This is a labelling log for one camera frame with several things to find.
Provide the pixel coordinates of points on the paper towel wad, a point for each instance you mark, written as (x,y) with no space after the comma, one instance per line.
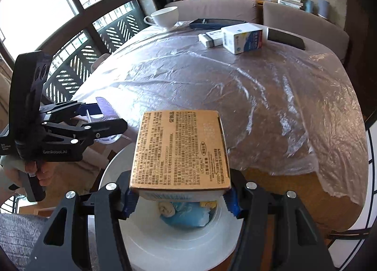
(166,209)

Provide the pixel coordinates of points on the translucent plastic case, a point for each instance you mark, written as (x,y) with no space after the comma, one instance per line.
(181,196)

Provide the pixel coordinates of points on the dark blue tablet left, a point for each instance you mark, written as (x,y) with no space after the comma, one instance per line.
(213,23)

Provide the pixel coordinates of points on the small white medicine box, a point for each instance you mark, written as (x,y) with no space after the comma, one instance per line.
(211,39)

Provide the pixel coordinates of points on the person left hand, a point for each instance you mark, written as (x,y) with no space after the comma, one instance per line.
(38,173)

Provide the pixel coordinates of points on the white cup with handle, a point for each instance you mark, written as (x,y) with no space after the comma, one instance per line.
(165,18)

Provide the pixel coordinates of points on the brown cardboard box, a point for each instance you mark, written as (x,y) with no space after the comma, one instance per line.
(181,150)

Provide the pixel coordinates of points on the left brown sofa cushion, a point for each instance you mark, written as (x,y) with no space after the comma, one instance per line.
(245,10)

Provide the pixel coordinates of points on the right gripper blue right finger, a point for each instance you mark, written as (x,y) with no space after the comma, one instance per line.
(232,203)

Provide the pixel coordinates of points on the small teal speaker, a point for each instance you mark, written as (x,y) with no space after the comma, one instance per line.
(309,6)

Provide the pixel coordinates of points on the grey cylindrical speaker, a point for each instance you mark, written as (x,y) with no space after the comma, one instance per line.
(323,9)

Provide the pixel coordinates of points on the white paper screen divider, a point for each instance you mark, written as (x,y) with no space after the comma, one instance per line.
(342,251)

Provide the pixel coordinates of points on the right brown sofa cushion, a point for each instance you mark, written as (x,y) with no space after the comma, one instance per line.
(307,25)

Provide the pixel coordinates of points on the white blue medicine box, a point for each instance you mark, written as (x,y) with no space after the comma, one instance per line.
(242,38)

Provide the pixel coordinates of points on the brown sofa cushion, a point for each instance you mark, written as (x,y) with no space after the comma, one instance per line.
(245,10)
(307,25)

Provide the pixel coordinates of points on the dark wooden cabinet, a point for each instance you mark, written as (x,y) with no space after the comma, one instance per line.
(360,60)

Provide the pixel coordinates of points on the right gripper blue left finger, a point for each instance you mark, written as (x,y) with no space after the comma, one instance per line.
(129,203)

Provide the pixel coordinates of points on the teal non-woven bag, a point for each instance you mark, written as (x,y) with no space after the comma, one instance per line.
(188,215)

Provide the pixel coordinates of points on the clear plastic table cover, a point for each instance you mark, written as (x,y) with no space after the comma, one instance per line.
(285,111)

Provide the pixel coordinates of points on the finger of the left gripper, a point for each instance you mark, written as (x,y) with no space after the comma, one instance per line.
(88,109)
(100,131)

